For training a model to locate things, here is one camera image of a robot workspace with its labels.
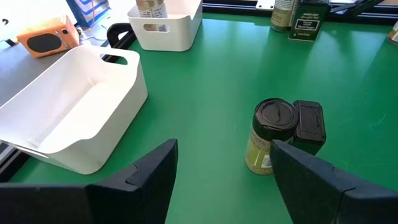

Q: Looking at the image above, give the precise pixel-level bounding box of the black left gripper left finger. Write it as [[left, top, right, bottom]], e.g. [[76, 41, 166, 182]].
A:
[[0, 138, 179, 224]]

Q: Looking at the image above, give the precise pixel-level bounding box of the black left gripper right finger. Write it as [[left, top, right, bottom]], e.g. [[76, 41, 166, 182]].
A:
[[269, 139, 398, 224]]

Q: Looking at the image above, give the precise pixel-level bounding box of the dark green pepper tin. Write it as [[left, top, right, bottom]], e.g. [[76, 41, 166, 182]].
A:
[[291, 100, 327, 156], [288, 0, 330, 42]]

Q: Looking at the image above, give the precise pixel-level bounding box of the herb jar black lid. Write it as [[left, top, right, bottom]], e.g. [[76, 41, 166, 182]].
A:
[[269, 0, 300, 33], [244, 97, 300, 176]]

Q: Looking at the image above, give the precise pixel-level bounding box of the glass jar gold lid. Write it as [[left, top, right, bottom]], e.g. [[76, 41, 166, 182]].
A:
[[136, 0, 169, 32]]

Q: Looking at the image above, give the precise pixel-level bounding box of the white plastic bin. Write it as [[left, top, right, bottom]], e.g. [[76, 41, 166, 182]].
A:
[[0, 45, 149, 175], [127, 0, 203, 52]]

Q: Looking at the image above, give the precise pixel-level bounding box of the orange speaker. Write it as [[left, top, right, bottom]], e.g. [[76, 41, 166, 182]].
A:
[[16, 14, 81, 59]]

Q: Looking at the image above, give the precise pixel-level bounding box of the white mounting plate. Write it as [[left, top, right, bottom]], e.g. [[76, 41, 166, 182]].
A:
[[255, 0, 276, 10]]

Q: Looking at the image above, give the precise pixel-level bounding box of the black curved bracket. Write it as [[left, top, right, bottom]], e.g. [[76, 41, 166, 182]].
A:
[[106, 22, 137, 63]]

